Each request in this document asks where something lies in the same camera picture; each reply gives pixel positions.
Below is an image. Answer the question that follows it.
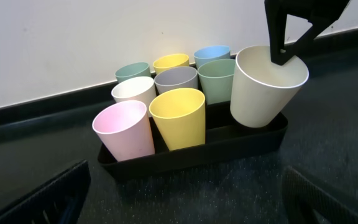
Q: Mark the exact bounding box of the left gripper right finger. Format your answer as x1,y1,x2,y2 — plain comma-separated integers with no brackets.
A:
280,166,358,224

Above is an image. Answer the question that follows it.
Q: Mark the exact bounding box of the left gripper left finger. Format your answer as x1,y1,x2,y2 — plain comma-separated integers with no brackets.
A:
0,159,92,224

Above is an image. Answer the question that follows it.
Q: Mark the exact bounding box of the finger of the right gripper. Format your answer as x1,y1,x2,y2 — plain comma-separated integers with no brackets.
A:
283,17,333,62
265,9,288,67

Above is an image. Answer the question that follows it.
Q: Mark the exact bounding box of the cream cup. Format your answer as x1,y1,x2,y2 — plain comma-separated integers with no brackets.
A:
229,45,310,129

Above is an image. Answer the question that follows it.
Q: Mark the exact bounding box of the blue cup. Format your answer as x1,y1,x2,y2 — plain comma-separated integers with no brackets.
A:
193,45,231,69

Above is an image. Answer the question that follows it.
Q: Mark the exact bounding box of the green cup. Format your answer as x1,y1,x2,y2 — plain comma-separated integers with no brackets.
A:
197,58,237,105
114,62,152,84

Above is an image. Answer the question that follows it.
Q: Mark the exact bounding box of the pink cup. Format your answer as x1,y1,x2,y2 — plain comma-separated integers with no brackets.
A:
91,100,155,162

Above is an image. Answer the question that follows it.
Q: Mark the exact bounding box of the yellow cup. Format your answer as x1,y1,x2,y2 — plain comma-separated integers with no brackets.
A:
152,53,190,75
149,87,206,151

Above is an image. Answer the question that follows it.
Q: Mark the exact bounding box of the grey cup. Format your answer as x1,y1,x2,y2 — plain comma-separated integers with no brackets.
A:
154,66,199,95

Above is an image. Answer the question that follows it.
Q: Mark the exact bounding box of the white cup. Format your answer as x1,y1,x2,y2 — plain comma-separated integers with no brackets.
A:
111,76,157,118

